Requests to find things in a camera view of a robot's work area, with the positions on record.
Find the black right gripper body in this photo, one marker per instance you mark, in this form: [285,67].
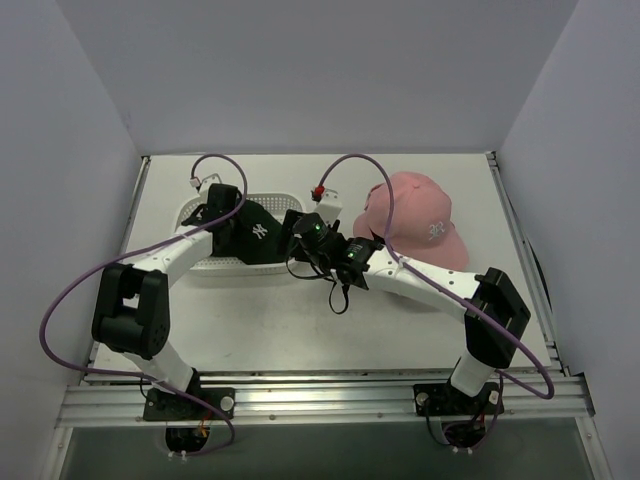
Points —
[291,226]

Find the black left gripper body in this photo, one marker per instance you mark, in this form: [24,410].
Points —
[220,201]

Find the dark green baseball cap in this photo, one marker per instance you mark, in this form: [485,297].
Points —
[254,237]

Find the plain pink baseball cap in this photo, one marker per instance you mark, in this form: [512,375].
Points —
[372,221]

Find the pink cap with white logo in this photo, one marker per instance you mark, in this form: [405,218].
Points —
[422,226]

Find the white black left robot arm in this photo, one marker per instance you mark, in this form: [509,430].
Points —
[132,312]

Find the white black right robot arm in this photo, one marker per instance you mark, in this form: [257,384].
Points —
[488,305]

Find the white perforated plastic basket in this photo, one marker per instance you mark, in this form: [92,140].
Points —
[276,204]

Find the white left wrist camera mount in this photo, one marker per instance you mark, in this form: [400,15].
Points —
[205,182]

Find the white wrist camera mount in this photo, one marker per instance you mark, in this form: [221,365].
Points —
[328,204]
[205,182]

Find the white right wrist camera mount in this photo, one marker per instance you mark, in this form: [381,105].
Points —
[328,204]

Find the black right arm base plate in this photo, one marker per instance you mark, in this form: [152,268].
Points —
[441,399]

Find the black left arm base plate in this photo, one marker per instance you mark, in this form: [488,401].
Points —
[163,406]

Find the aluminium mounting rail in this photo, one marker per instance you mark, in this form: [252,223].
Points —
[313,399]

